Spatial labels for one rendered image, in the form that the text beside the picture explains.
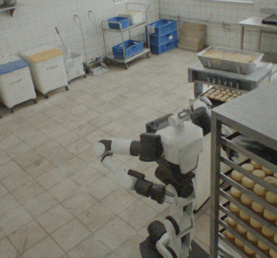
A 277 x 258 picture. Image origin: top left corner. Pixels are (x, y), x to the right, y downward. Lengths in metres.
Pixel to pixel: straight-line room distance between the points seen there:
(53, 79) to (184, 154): 4.39
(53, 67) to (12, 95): 0.85
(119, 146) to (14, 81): 4.01
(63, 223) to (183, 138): 1.96
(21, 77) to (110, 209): 3.03
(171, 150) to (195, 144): 0.16
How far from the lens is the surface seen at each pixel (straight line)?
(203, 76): 3.48
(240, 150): 1.32
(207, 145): 3.03
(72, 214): 3.59
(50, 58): 5.93
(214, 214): 1.60
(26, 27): 6.41
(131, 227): 3.33
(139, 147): 1.85
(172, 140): 1.87
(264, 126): 1.20
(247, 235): 1.62
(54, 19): 6.65
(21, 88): 5.82
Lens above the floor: 2.44
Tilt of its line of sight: 29 degrees down
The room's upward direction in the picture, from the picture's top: 7 degrees counter-clockwise
